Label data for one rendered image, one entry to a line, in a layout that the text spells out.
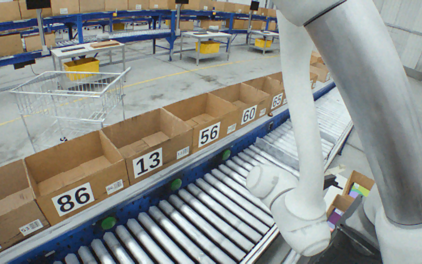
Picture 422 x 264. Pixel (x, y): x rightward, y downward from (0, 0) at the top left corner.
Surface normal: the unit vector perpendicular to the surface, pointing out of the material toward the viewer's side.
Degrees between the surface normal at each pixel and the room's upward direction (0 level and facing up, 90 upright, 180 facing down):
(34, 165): 90
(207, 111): 90
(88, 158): 89
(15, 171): 90
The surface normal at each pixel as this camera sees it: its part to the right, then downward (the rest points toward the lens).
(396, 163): -0.57, 0.48
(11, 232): 0.72, 0.44
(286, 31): -0.77, 0.44
